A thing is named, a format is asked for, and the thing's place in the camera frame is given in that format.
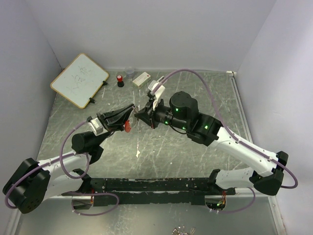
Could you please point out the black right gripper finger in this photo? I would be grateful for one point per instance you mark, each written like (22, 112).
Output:
(146, 120)
(143, 113)

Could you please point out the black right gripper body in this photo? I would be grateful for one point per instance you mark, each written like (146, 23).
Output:
(159, 115)

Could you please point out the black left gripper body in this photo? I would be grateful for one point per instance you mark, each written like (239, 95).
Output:
(104, 124)

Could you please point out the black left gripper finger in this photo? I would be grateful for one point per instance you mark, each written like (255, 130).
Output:
(120, 112)
(116, 123)

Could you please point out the metal key organizer red handle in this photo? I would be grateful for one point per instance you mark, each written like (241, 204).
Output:
(132, 121)

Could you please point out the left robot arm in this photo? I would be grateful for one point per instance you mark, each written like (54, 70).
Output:
(35, 181)

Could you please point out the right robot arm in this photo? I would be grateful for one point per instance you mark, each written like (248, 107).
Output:
(264, 170)

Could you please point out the red black stamp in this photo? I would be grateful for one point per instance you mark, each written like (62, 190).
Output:
(120, 81)

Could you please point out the white staples box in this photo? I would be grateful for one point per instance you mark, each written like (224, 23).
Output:
(141, 79)

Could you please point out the clear plastic cup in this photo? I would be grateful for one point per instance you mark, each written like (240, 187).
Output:
(129, 71)

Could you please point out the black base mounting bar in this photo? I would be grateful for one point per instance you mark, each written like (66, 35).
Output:
(156, 190)

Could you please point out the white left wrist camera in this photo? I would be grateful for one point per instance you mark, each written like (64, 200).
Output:
(95, 125)

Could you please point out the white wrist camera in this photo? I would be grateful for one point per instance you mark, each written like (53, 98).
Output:
(157, 94)
(95, 125)

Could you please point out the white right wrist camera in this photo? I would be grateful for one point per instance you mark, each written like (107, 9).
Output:
(157, 94)

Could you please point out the small whiteboard wooden frame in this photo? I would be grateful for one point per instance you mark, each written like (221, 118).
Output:
(80, 81)

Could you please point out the aluminium frame rail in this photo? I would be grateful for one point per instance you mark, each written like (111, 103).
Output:
(272, 200)

